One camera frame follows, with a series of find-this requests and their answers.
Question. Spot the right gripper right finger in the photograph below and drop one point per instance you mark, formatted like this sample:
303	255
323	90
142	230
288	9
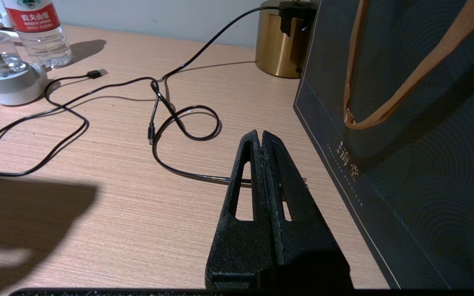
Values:
303	246

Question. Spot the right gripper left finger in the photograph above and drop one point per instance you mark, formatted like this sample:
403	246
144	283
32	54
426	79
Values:
241	255

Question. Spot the black box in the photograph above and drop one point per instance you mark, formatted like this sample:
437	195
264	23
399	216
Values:
426	185

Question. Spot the brass desk lamp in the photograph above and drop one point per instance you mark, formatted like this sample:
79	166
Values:
278	53

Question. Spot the clear water bottle red cap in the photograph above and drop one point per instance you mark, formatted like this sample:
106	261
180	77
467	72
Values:
39	33

